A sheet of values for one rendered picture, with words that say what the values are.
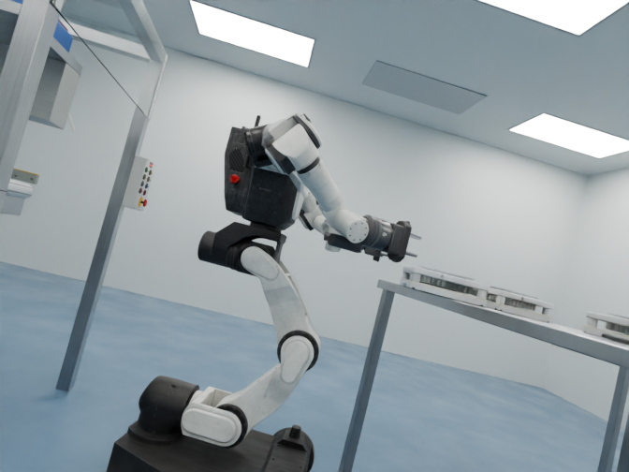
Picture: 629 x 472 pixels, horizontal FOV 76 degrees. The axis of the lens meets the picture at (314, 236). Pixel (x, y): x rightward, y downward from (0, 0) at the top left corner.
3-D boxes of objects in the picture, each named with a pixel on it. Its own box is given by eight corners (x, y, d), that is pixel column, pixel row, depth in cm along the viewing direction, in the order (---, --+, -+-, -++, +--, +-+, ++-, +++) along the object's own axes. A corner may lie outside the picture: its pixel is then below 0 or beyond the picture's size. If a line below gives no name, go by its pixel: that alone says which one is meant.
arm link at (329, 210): (352, 219, 118) (329, 184, 111) (367, 228, 110) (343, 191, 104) (335, 233, 117) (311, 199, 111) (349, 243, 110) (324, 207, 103)
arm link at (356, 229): (369, 213, 118) (336, 201, 113) (388, 224, 109) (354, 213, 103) (354, 248, 120) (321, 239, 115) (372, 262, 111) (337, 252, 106)
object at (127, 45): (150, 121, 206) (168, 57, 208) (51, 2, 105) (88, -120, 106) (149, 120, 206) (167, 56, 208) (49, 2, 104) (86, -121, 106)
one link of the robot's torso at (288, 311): (286, 382, 134) (227, 257, 139) (293, 369, 152) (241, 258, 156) (328, 362, 134) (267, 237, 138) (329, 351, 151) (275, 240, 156)
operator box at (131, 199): (142, 212, 215) (155, 165, 217) (133, 209, 199) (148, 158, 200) (131, 208, 215) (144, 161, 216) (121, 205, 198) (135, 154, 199)
